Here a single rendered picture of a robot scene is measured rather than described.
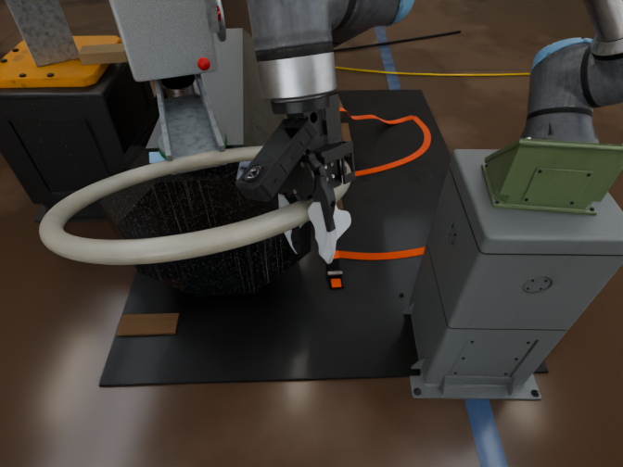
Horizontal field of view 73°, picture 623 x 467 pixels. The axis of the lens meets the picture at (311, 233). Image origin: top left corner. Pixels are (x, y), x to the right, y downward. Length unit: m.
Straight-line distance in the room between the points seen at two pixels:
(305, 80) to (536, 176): 0.82
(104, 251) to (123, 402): 1.38
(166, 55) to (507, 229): 0.98
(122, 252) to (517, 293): 1.11
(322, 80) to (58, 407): 1.72
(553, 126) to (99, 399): 1.79
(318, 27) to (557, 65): 0.88
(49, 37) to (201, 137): 1.40
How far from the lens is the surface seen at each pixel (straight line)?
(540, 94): 1.28
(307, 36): 0.49
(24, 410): 2.05
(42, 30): 2.34
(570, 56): 1.29
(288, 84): 0.49
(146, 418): 1.83
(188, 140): 1.05
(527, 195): 1.24
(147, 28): 1.19
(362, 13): 0.56
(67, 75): 2.25
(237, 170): 1.46
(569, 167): 1.21
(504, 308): 1.42
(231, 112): 1.67
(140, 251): 0.52
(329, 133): 0.55
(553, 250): 1.26
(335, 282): 2.01
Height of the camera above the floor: 1.61
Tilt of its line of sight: 46 degrees down
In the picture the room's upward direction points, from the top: straight up
